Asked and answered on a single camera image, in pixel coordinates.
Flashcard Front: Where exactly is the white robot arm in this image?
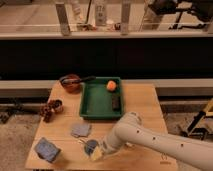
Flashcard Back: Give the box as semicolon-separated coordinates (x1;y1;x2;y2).
92;112;213;171

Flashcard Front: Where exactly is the brown bowl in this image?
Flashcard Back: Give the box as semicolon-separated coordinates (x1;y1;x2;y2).
59;74;81;93

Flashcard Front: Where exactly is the blue glass cup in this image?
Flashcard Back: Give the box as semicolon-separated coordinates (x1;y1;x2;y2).
84;139;98;156

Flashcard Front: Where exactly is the grey folded cloth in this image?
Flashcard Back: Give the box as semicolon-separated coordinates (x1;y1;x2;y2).
71;123;92;137

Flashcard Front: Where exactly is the blue sponge block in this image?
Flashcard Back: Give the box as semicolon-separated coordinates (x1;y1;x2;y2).
34;137;61;163

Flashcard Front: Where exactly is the green plastic tray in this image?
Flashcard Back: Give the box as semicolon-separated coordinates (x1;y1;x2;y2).
79;77;124;120

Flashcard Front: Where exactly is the small metal cup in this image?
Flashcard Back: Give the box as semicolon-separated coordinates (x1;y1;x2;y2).
53;100;63;113

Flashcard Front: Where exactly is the brown toy figure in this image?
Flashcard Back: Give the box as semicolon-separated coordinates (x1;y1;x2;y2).
39;100;54;123

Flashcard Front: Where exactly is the orange fruit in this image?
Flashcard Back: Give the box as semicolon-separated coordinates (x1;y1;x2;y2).
106;80;117;91

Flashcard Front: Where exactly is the black tripod stand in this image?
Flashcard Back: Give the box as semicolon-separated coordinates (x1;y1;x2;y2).
180;98;213;140

